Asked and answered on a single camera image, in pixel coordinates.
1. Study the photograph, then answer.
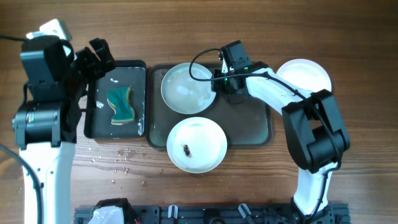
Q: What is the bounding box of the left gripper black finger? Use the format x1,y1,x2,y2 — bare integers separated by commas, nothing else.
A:
89,38,116,72
75,47,104,80

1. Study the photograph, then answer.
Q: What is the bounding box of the green yellow sponge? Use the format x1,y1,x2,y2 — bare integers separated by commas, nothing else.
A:
107,87,135,125

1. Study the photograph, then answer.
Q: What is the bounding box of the white plate with dark smear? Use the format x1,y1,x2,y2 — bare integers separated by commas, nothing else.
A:
276,58,332,92

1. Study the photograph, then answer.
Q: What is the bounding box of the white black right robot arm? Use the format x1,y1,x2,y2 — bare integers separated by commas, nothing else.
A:
211,40,350,223

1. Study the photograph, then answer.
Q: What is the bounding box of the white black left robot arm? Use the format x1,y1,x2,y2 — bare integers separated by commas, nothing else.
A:
12,35,115,223

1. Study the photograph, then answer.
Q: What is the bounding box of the small black tray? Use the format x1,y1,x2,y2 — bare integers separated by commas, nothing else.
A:
84,60,147,139

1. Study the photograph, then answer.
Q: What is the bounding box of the large dark brown tray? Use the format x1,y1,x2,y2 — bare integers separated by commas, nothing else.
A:
145,64,272,150

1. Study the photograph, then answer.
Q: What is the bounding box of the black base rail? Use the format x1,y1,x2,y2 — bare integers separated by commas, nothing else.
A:
73,198,351,224

